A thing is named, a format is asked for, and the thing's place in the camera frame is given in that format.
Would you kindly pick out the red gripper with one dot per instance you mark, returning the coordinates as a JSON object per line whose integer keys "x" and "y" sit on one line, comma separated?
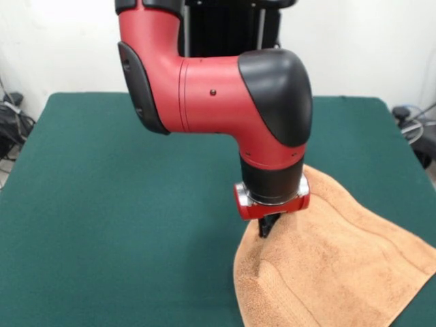
{"x": 269, "y": 211}

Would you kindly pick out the tan terry towel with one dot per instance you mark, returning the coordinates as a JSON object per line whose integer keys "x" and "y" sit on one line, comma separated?
{"x": 340, "y": 265}

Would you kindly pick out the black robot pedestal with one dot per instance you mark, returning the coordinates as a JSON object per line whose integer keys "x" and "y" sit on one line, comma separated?
{"x": 225, "y": 27}

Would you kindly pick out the dark green table cloth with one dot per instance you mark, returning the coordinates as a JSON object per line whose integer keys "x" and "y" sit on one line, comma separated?
{"x": 102, "y": 221}

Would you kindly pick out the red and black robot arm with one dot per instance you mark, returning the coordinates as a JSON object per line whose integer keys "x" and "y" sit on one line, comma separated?
{"x": 221, "y": 95}

